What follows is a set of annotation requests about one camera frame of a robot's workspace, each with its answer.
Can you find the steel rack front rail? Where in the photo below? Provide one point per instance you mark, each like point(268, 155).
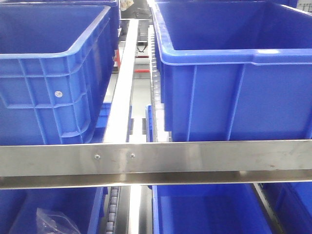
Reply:
point(108, 164)

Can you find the lower left blue bin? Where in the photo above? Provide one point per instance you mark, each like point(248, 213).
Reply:
point(83, 206)

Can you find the steel divider rail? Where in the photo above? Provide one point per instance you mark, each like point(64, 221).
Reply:
point(118, 120)

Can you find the clear plastic bag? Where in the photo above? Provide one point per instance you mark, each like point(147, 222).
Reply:
point(51, 222)

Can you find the lower middle blue bin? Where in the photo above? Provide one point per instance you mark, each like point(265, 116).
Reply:
point(207, 209)

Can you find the large blue crate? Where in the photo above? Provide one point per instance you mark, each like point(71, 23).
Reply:
point(55, 66)
point(234, 70)

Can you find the lower right blue bin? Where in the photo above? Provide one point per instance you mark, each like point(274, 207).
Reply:
point(292, 204)

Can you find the large blue crate right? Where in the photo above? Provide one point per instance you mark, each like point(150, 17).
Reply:
point(234, 70)

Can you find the blue bin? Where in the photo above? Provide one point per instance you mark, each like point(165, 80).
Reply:
point(207, 209)
point(83, 206)
point(292, 204)

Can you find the roller track strip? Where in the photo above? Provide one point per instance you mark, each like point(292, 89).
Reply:
point(112, 210)

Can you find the large blue crate left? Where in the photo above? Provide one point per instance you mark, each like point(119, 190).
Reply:
point(55, 66)

